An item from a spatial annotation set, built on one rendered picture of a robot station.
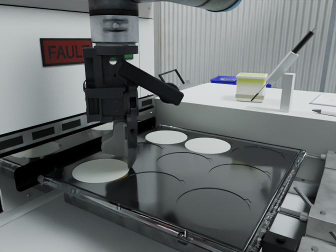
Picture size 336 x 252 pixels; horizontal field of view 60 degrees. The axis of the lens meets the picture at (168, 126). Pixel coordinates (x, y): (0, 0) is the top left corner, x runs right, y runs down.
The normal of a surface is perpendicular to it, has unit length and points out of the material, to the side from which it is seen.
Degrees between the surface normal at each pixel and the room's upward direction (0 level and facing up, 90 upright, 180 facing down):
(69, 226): 0
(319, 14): 90
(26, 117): 90
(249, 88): 90
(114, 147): 93
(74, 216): 0
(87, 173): 0
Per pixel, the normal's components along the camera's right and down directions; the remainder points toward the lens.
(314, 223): -0.54, 0.24
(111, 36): 0.02, 0.29
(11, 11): 0.84, 0.15
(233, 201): 0.00, -0.96
